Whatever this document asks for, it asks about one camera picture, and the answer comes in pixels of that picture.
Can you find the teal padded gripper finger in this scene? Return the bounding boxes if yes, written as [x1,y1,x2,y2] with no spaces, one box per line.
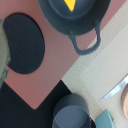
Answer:
[0,20,11,87]

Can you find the yellow cheese wedge toy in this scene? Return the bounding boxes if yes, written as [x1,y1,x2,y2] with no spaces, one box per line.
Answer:
[64,0,76,11]

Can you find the dark grey pot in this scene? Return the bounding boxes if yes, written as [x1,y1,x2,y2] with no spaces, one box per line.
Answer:
[37,0,111,55]

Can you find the white milk carton toy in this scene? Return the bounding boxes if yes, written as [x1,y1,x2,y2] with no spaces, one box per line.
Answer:
[95,110,117,128]

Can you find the pink toy stove top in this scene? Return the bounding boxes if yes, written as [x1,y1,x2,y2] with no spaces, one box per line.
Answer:
[0,0,128,111]

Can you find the round wooden plate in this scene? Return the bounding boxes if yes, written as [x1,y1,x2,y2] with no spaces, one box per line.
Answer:
[121,85,128,120]

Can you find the grey saucepan with handle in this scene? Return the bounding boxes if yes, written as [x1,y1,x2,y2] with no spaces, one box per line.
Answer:
[52,94,91,128]

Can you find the toy knife wooden handle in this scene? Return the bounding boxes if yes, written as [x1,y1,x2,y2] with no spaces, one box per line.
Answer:
[100,74,128,101]

